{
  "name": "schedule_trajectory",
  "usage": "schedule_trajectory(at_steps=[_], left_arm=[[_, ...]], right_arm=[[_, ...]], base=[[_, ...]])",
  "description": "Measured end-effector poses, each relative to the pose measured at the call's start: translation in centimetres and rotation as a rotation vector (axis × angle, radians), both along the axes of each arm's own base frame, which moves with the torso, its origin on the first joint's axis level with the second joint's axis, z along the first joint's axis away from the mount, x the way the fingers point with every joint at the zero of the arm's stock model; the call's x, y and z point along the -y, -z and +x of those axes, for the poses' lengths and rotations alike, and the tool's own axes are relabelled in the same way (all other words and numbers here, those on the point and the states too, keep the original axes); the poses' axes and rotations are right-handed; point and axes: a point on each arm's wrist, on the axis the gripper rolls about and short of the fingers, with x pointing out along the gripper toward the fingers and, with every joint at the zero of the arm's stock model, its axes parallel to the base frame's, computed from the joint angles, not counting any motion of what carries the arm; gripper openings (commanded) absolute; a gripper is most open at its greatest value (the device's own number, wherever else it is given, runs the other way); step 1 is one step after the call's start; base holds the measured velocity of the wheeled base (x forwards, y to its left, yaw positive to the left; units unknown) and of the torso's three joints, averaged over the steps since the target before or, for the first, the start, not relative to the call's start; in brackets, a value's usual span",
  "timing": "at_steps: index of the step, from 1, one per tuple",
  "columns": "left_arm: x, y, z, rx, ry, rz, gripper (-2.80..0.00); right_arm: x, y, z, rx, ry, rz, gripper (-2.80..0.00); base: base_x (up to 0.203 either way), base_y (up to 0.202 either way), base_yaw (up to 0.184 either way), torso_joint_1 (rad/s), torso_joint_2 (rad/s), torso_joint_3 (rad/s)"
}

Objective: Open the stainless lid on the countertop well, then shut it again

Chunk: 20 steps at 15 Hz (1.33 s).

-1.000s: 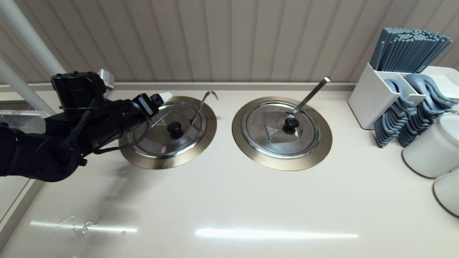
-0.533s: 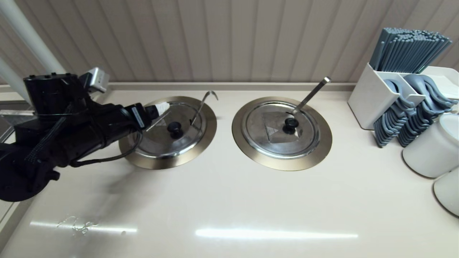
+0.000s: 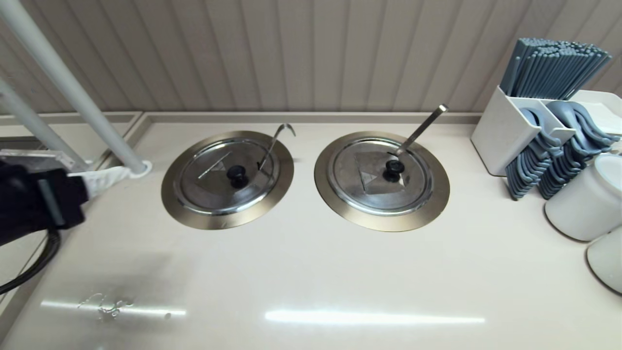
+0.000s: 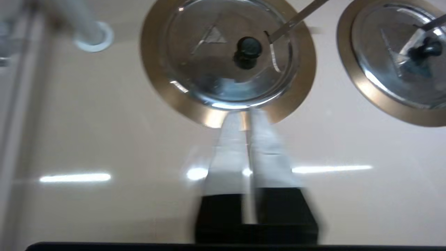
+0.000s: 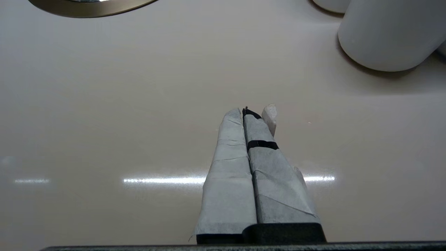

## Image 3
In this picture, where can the thick white pole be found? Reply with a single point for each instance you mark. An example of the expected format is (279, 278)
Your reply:
(48, 63)

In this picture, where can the grey chopsticks bundle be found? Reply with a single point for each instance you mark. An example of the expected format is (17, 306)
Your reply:
(552, 68)

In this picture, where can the clear acrylic sign holder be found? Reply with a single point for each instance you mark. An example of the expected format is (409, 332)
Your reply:
(34, 158)

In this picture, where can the white rectangular tray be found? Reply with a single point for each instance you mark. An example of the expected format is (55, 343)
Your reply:
(606, 114)

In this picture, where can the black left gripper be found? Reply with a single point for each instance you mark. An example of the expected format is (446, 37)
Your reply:
(19, 204)

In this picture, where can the steel lid with black knob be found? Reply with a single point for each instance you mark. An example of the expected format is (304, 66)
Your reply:
(209, 194)
(354, 194)

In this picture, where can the white cutlery holder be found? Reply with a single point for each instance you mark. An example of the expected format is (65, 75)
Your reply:
(498, 131)

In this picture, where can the grey spoon stack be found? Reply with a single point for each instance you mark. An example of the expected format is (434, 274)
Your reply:
(561, 165)
(525, 170)

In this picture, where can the thin white pole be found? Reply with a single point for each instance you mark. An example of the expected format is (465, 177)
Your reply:
(29, 121)

